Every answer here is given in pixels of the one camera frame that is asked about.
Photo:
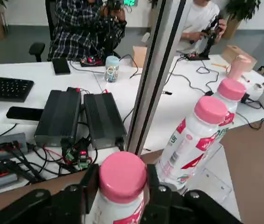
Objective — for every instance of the clear jar blue lid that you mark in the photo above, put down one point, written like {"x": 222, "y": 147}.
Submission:
{"x": 111, "y": 70}

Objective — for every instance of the small green circuit board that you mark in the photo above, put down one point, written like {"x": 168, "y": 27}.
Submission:
{"x": 76, "y": 156}

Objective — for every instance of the pink tumbler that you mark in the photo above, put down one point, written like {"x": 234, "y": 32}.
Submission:
{"x": 238, "y": 67}

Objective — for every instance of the green digital clock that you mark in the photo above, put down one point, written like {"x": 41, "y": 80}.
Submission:
{"x": 129, "y": 2}

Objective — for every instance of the cardboard box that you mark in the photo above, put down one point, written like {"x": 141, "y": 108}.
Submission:
{"x": 232, "y": 50}
{"x": 139, "y": 56}

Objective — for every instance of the aluminium upright post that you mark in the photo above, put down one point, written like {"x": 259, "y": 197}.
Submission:
{"x": 155, "y": 70}

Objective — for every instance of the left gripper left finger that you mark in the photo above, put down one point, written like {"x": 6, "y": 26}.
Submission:
{"x": 52, "y": 207}

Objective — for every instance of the black notebook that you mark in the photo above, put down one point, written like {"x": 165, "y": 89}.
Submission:
{"x": 61, "y": 66}

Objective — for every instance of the black keyboard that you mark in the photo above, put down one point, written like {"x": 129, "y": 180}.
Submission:
{"x": 3, "y": 88}

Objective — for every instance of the pink cap white bottle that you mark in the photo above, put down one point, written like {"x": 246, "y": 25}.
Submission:
{"x": 192, "y": 144}
{"x": 122, "y": 172}
{"x": 231, "y": 89}

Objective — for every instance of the person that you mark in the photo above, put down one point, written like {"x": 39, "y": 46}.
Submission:
{"x": 83, "y": 30}
{"x": 199, "y": 18}

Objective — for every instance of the black office chair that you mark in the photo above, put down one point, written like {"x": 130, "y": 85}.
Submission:
{"x": 37, "y": 47}

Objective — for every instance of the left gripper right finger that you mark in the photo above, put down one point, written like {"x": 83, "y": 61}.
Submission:
{"x": 169, "y": 207}

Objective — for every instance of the black ribbed power supply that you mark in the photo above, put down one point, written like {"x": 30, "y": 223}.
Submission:
{"x": 104, "y": 119}
{"x": 57, "y": 116}

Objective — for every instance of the black phone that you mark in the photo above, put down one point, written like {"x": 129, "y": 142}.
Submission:
{"x": 24, "y": 113}

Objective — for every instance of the black desk stand device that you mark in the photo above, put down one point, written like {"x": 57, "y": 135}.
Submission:
{"x": 204, "y": 49}

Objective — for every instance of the small board red light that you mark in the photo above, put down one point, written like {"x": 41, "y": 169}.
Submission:
{"x": 91, "y": 61}

